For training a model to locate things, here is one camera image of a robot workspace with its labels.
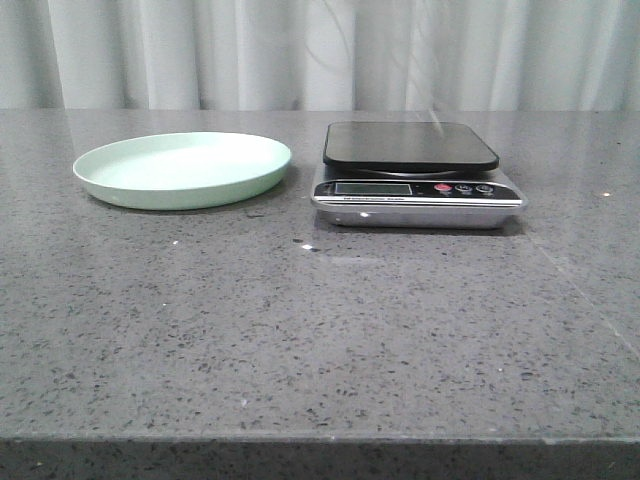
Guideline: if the white vermicelli noodle bundle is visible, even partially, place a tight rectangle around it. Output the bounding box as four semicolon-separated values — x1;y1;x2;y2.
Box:
300;1;441;122

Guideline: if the black silver kitchen scale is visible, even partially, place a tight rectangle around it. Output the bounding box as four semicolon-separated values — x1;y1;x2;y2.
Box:
311;121;527;229

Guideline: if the light green round plate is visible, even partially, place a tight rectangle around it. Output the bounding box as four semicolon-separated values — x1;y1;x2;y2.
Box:
73;132;292;211

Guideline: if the white pleated curtain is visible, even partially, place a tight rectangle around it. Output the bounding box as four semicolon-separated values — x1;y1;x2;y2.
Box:
1;1;639;112

